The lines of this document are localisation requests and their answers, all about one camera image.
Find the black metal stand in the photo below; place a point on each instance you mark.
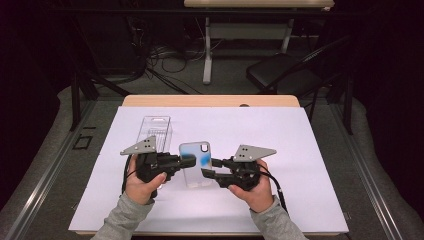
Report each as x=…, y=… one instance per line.
x=349, y=113
x=75, y=106

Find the white table mat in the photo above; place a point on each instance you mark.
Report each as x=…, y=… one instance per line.
x=233, y=133

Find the black cabinet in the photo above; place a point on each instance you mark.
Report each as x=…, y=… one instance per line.
x=110, y=46

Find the white-legged wooden desk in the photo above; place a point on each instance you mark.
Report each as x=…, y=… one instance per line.
x=246, y=31

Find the black horizontal metal bar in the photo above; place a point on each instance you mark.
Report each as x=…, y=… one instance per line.
x=133, y=11

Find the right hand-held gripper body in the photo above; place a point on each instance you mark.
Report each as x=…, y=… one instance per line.
x=246, y=176

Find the person's right hand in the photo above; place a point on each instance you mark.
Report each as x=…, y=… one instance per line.
x=258, y=198

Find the clear plastic organizer box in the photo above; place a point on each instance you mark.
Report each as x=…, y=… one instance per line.
x=160, y=133

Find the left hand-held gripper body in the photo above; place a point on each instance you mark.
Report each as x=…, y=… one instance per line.
x=153, y=165

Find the blue translucent phone case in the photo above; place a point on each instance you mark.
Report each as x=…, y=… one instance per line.
x=195, y=150

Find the black folding chair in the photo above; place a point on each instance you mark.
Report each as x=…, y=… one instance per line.
x=276, y=71

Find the person's left hand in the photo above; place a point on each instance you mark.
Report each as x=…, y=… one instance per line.
x=140, y=191

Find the metal floor rail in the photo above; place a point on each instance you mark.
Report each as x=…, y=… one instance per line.
x=50, y=175
x=366, y=173

